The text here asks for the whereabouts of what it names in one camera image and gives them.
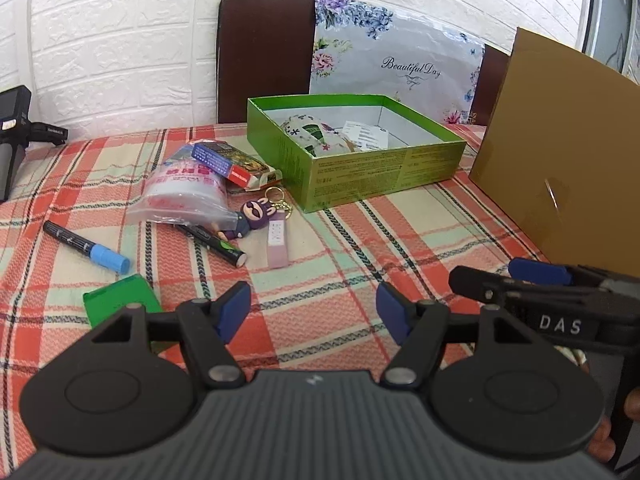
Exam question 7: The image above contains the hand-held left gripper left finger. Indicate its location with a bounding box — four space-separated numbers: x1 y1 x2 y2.
90 281 252 388

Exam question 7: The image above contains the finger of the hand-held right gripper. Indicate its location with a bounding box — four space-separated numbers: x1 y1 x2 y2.
448 266 601 306
508 258 610 287

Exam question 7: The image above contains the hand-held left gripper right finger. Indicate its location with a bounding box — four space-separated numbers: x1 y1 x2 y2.
376 281 547 388

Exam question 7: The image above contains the black pen green label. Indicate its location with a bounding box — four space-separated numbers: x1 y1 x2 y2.
174 222 247 267

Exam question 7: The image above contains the purple bunny keychain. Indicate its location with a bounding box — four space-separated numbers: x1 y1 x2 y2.
220 186 293 267

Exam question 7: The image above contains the small green card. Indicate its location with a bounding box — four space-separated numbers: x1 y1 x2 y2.
82 274 163 331

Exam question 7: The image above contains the clear zip bag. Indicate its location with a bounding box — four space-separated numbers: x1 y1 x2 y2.
125 142 241 231

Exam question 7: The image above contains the small printed cardboard box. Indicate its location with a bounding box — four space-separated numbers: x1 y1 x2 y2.
220 152 283 193

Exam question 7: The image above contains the green cardboard box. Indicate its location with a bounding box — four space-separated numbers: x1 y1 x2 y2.
246 94 467 213

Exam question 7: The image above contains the black marker blue cap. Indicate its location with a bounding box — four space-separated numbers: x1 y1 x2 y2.
42 220 132 275

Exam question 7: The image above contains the person's right hand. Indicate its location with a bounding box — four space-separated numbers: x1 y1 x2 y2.
586 386 640 465

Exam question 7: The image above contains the plaid blanket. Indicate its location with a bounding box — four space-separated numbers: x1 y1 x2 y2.
0 122 623 476

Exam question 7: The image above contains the brown cardboard sheet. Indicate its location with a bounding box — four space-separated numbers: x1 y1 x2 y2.
468 26 640 273

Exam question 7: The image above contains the blue red card box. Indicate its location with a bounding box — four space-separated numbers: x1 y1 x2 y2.
191 141 251 188

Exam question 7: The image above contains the white paper card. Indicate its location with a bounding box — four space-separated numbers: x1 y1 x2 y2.
342 120 388 151

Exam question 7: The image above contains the floral fabric pouch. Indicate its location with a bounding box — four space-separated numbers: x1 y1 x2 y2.
281 114 361 157

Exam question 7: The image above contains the floral plastic bag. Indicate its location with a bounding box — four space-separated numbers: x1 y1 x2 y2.
309 0 486 123

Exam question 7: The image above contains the dark brown wooden board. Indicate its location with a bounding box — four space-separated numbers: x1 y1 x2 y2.
216 0 511 126

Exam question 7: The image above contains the black device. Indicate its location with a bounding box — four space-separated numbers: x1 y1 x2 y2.
0 86 68 203

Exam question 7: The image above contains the window frame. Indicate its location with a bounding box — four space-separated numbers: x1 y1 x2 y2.
582 0 640 78

